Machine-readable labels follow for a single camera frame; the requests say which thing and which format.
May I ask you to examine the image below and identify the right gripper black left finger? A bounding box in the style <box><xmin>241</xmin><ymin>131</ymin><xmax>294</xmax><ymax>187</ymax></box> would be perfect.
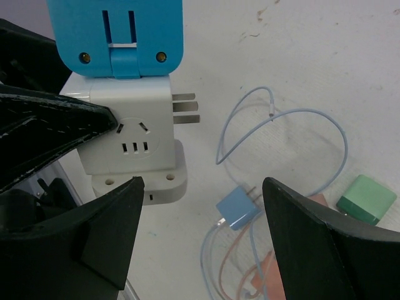
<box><xmin>0</xmin><ymin>176</ymin><xmax>145</xmax><ymax>300</ymax></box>

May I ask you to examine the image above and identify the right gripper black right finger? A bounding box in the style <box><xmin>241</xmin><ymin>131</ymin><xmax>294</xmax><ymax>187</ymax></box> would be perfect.
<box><xmin>262</xmin><ymin>177</ymin><xmax>399</xmax><ymax>299</ymax></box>

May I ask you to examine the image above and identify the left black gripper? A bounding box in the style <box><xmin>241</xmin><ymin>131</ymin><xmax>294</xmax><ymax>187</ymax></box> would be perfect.
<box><xmin>1</xmin><ymin>19</ymin><xmax>118</xmax><ymax>192</ymax></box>

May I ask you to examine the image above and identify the green charger plug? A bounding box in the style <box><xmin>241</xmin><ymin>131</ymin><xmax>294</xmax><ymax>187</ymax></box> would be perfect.
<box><xmin>336</xmin><ymin>174</ymin><xmax>398</xmax><ymax>226</ymax></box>

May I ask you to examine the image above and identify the blue usb charger plug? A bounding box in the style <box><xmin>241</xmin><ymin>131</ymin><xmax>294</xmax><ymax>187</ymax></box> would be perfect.
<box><xmin>216</xmin><ymin>186</ymin><xmax>261</xmax><ymax>231</ymax></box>

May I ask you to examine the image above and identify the pink blue white adapter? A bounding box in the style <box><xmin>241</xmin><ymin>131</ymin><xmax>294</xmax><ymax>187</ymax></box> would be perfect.
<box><xmin>59</xmin><ymin>74</ymin><xmax>201</xmax><ymax>176</ymax></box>

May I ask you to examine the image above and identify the bright blue plug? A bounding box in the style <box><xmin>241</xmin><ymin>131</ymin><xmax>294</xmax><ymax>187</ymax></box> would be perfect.
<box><xmin>47</xmin><ymin>1</ymin><xmax>184</xmax><ymax>79</ymax></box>

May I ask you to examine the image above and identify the brown usb charger plug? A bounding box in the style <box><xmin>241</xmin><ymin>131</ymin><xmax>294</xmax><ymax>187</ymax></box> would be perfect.
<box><xmin>309</xmin><ymin>193</ymin><xmax>328</xmax><ymax>207</ymax></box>

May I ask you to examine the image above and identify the pink usb charger plug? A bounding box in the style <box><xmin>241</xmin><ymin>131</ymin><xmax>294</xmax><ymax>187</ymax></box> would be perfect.
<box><xmin>251</xmin><ymin>251</ymin><xmax>286</xmax><ymax>300</ymax></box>

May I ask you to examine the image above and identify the grey plug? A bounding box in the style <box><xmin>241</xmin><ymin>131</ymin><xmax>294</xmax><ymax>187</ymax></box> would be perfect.
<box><xmin>91</xmin><ymin>139</ymin><xmax>188</xmax><ymax>206</ymax></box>

